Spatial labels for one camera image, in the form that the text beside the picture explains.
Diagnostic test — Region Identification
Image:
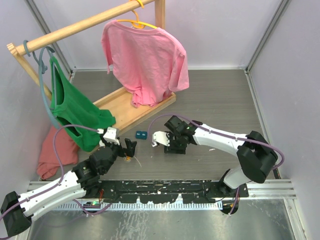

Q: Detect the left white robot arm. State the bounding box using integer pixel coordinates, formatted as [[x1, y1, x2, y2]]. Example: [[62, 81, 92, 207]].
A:
[[0, 138, 137, 239]]

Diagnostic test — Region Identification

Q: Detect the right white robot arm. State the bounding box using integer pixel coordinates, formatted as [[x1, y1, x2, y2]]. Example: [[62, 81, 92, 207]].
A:
[[164, 115, 278, 197]]

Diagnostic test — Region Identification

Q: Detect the teal pill box pair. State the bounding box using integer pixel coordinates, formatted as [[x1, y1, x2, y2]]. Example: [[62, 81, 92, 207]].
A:
[[135, 130, 148, 140]]

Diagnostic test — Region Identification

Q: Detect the wooden clothes rack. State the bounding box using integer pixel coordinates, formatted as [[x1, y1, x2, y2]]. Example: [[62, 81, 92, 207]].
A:
[[6, 0, 177, 141]]

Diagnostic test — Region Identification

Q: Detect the red folded cloth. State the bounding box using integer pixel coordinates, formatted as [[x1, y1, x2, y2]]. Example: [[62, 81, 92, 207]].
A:
[[36, 125, 79, 180]]

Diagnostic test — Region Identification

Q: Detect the green tank top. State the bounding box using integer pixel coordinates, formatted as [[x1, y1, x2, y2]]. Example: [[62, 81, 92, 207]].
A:
[[48, 56, 116, 153]]

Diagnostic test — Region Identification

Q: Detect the pink t-shirt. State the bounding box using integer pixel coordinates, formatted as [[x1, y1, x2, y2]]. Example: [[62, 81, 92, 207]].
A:
[[101, 20, 190, 108]]

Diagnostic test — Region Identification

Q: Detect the grey-blue plastic hanger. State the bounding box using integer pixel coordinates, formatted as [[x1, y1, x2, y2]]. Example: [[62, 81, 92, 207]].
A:
[[32, 46, 60, 129]]

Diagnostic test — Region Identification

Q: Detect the yellow plastic hanger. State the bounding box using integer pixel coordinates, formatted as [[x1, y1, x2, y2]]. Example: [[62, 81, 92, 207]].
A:
[[116, 10, 157, 29]]

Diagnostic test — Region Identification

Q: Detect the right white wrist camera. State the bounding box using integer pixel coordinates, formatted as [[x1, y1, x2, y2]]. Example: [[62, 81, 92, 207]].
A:
[[151, 131, 170, 147]]

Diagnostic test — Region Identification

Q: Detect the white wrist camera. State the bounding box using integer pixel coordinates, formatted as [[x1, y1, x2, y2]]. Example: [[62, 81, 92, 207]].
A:
[[151, 131, 170, 147], [102, 126, 120, 145]]

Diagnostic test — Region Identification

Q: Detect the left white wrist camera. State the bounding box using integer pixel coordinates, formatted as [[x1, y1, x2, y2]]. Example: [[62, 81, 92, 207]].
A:
[[102, 126, 120, 145]]

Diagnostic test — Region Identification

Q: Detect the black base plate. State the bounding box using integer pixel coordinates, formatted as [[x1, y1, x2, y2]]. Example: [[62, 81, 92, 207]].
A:
[[80, 180, 236, 204]]

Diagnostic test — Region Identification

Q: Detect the white slotted cable duct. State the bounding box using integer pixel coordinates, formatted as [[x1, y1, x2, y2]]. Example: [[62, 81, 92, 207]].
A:
[[54, 199, 223, 212]]

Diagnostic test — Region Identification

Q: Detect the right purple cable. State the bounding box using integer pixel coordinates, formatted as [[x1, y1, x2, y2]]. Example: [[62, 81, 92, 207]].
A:
[[147, 113, 286, 171]]

